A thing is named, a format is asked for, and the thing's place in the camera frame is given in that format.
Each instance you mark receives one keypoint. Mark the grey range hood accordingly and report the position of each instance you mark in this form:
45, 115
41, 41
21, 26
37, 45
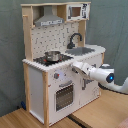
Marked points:
48, 18

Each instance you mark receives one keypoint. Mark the silver metal pot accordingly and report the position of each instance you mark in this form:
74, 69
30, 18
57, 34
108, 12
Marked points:
53, 55

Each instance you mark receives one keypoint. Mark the grey cabinet door handle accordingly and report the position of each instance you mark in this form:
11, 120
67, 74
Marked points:
84, 84

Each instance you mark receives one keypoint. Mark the oven door with window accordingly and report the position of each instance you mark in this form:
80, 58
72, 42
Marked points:
64, 96

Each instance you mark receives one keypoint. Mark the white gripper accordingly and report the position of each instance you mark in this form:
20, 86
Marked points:
82, 68

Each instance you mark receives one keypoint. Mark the wooden toy kitchen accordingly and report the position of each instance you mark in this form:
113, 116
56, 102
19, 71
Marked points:
40, 84

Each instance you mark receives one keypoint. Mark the black toy stovetop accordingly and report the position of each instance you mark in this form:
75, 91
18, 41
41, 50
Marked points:
48, 61

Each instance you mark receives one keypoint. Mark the left red stove knob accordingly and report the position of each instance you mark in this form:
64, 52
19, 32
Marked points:
56, 75

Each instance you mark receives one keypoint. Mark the grey toy sink basin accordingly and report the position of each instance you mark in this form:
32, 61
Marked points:
79, 51

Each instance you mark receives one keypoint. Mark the white toy microwave door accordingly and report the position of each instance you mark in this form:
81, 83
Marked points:
78, 11

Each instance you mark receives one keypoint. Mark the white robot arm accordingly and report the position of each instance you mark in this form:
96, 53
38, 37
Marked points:
104, 76

